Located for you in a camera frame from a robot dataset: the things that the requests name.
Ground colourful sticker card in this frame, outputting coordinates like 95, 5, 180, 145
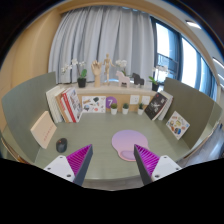
165, 110, 191, 141

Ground small plant in white pot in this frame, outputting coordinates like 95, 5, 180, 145
137, 102, 146, 116
110, 103, 119, 116
121, 102, 130, 116

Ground purple round number sign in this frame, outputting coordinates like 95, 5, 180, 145
105, 96, 118, 109

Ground black cover book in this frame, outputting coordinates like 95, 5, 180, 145
143, 92, 169, 121

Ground wooden artist mannequin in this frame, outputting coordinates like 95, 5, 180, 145
102, 53, 116, 83

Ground white wall socket plate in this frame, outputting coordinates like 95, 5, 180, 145
129, 94, 141, 106

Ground beige hardcover book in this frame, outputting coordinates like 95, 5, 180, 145
30, 110, 58, 150

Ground grey curtain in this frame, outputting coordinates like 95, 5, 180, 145
48, 4, 157, 84

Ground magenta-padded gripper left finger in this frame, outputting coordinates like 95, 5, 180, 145
43, 144, 94, 187

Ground black computer mouse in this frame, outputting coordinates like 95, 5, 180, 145
55, 137, 69, 154

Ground wooden hand model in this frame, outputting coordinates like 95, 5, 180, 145
90, 60, 103, 88

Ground white wall switch plate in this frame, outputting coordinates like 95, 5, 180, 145
141, 95, 151, 106

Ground white book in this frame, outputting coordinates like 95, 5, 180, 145
156, 90, 175, 121

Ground green desk partition panel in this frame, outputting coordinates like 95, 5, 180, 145
0, 71, 58, 163
162, 77, 224, 150

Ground white orchid in black pot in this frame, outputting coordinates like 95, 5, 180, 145
60, 58, 88, 89
148, 65, 170, 92

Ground pink horse figure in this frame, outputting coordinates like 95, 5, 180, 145
115, 70, 131, 89

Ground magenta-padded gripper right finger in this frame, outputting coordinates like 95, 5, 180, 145
133, 144, 183, 186

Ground white books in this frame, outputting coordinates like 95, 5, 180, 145
45, 85, 66, 124

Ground white sticker sheet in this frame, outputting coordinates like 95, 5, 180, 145
81, 95, 107, 114

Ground wooden back shelf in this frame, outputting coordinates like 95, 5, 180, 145
54, 81, 166, 113

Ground purple round mouse pad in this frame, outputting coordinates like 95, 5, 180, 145
111, 129, 150, 162

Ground brown book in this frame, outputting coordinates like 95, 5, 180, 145
54, 91, 72, 124

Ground black horse figure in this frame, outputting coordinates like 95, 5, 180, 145
131, 72, 146, 87

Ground dark-framed window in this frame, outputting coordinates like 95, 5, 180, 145
151, 16, 218, 101

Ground red-spined picture-cover book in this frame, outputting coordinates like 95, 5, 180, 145
61, 87, 84, 124

